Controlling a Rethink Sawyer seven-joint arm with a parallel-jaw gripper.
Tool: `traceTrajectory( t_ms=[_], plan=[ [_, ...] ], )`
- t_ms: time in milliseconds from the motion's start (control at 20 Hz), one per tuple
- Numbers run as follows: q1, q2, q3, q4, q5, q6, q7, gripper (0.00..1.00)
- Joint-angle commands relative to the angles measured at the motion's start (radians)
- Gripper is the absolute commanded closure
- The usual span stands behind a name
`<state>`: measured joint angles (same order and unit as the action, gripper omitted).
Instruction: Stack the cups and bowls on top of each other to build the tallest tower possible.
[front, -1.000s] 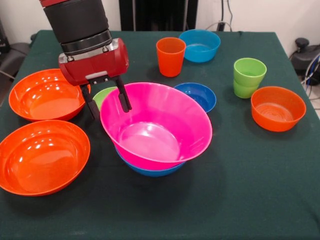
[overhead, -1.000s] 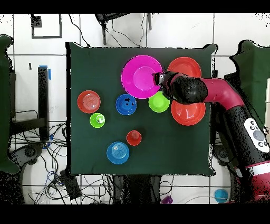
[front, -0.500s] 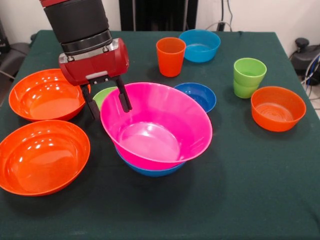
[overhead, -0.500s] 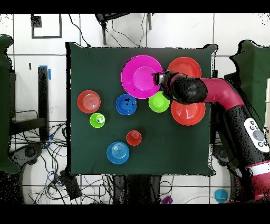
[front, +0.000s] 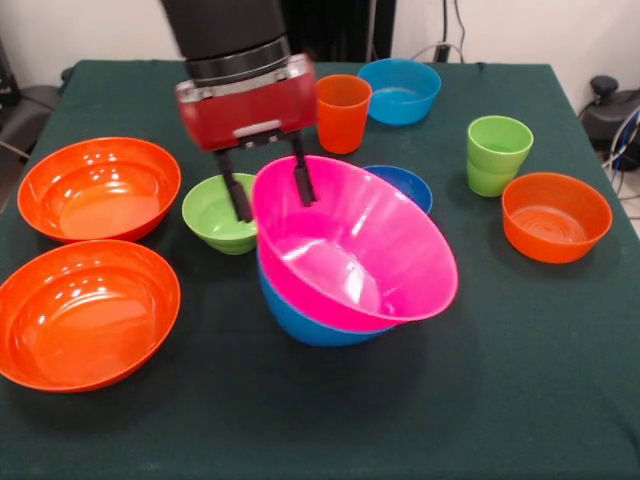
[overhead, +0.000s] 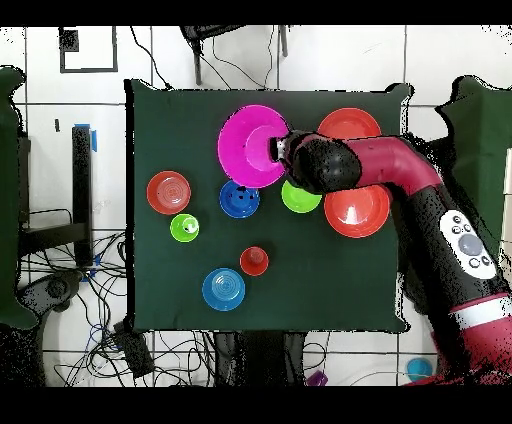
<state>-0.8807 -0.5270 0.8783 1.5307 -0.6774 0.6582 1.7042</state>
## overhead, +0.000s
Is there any orange cup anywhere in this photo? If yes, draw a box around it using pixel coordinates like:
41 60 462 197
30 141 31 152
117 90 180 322
239 245 270 277

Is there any black table frame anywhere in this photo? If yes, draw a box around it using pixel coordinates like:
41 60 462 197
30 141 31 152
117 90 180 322
17 123 98 268

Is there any grey pedestal foot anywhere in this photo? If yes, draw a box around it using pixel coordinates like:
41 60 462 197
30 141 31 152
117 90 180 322
15 270 85 314

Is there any green bowl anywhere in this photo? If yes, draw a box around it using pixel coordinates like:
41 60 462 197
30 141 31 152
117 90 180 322
280 179 323 214

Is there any dark green table cloth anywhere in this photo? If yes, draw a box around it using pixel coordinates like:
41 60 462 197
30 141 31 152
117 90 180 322
124 78 413 334

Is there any blue cup on floor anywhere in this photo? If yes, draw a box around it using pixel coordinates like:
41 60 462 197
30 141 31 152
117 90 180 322
406 357 435 383

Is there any green cloth on side table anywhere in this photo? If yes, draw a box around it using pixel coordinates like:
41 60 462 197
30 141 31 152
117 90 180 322
0 65 39 331
434 75 512 257

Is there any black power strip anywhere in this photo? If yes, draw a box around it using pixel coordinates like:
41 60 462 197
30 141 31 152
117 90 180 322
113 320 156 379

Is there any large orange bowl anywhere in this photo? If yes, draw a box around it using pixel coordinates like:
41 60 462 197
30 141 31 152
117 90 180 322
317 107 382 141
323 183 391 239

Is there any dark blue bowl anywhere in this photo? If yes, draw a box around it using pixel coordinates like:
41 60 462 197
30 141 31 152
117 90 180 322
218 179 261 220

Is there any small orange bowl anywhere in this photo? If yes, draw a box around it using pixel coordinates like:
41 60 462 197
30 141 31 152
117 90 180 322
146 170 192 216

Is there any cable tangle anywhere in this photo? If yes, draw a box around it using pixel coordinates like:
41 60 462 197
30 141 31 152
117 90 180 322
19 229 217 387

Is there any green cup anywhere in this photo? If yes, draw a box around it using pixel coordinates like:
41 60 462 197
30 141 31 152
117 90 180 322
169 213 201 244

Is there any large pink bowl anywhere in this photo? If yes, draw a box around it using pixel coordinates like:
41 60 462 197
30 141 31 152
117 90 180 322
217 104 291 189

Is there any small light blue bowl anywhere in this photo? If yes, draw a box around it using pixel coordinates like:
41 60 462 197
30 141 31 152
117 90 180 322
201 267 246 312

